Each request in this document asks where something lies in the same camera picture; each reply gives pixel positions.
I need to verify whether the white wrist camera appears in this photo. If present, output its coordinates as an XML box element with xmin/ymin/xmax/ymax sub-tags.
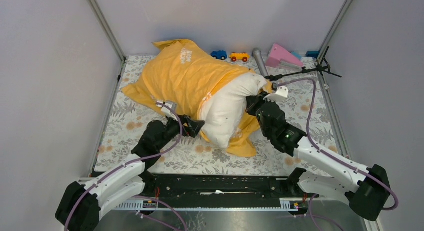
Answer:
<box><xmin>155</xmin><ymin>100</ymin><xmax>177</xmax><ymax>121</ymax></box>
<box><xmin>264</xmin><ymin>83</ymin><xmax>289</xmax><ymax>102</ymax></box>

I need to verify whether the black mini tripod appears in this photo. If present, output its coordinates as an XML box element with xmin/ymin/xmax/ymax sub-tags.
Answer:
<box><xmin>265</xmin><ymin>46</ymin><xmax>342</xmax><ymax>81</ymax></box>

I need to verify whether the white pillow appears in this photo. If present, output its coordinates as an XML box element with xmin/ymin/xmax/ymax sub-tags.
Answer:
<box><xmin>199</xmin><ymin>72</ymin><xmax>267</xmax><ymax>148</ymax></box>

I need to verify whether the teal block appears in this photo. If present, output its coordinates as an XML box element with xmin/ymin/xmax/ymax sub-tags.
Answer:
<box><xmin>291</xmin><ymin>51</ymin><xmax>302</xmax><ymax>60</ymax></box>

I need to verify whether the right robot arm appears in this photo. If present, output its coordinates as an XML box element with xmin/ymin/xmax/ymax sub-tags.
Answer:
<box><xmin>246</xmin><ymin>92</ymin><xmax>391</xmax><ymax>221</ymax></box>

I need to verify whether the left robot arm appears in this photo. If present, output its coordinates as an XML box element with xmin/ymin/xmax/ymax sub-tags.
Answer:
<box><xmin>55</xmin><ymin>115</ymin><xmax>205</xmax><ymax>231</ymax></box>

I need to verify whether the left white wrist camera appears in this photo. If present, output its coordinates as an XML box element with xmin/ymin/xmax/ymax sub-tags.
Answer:
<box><xmin>155</xmin><ymin>100</ymin><xmax>177</xmax><ymax>121</ymax></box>

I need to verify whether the blue toy car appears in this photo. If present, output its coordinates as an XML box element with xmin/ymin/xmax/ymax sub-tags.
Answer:
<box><xmin>210</xmin><ymin>50</ymin><xmax>228</xmax><ymax>60</ymax></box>

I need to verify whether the grey metal cylinder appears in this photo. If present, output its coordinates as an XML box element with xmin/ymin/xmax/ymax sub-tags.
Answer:
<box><xmin>252</xmin><ymin>48</ymin><xmax>269</xmax><ymax>77</ymax></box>

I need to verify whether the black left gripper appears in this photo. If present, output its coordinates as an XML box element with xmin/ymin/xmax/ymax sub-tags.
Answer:
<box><xmin>156</xmin><ymin>112</ymin><xmax>204</xmax><ymax>151</ymax></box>

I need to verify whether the yellow toy car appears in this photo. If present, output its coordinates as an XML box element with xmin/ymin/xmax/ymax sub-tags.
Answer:
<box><xmin>229</xmin><ymin>52</ymin><xmax>250</xmax><ymax>63</ymax></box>

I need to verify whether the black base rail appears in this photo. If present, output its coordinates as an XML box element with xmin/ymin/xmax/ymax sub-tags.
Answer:
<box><xmin>91</xmin><ymin>168</ymin><xmax>321</xmax><ymax>210</ymax></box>

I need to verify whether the pink wedge block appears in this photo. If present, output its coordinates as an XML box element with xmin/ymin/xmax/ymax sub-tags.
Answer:
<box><xmin>265</xmin><ymin>43</ymin><xmax>304</xmax><ymax>70</ymax></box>

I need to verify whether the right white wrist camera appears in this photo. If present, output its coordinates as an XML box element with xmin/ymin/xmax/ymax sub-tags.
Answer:
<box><xmin>264</xmin><ymin>83</ymin><xmax>289</xmax><ymax>102</ymax></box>

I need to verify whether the floral table mat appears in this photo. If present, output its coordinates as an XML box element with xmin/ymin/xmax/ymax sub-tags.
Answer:
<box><xmin>93</xmin><ymin>75</ymin><xmax>337</xmax><ymax>177</ymax></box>

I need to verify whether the yellow and blue pillowcase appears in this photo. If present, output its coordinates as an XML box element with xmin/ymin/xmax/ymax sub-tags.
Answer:
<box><xmin>122</xmin><ymin>39</ymin><xmax>271</xmax><ymax>158</ymax></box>

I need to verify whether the blue block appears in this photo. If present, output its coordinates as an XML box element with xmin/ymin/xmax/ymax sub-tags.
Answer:
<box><xmin>305</xmin><ymin>51</ymin><xmax>320</xmax><ymax>59</ymax></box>

